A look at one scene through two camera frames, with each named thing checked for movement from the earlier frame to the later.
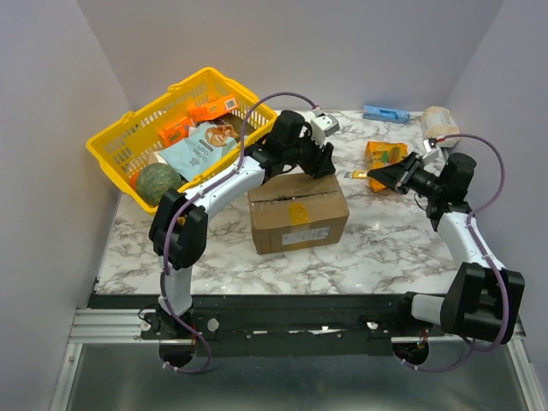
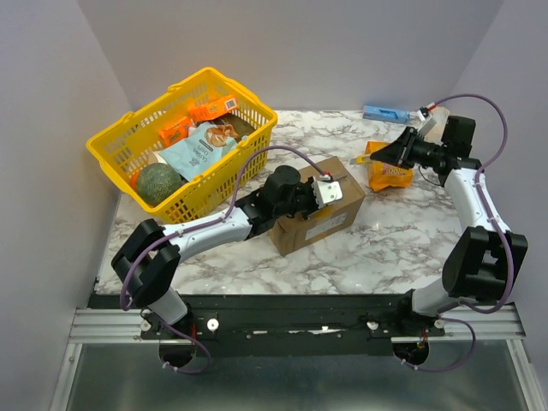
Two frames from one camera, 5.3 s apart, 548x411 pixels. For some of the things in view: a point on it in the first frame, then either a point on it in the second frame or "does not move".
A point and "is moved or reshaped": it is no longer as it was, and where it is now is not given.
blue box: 385,114 does not move
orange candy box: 175,132 does not move
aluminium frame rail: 113,326 does not move
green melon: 156,179 does not move
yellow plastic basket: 130,142 does not move
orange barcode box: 212,109 does not move
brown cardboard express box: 296,211 is moved or reshaped
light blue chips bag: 209,143 does not move
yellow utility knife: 355,175 → 361,160
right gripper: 409,174 → 408,146
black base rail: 275,324 does not move
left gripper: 321,164 → 307,186
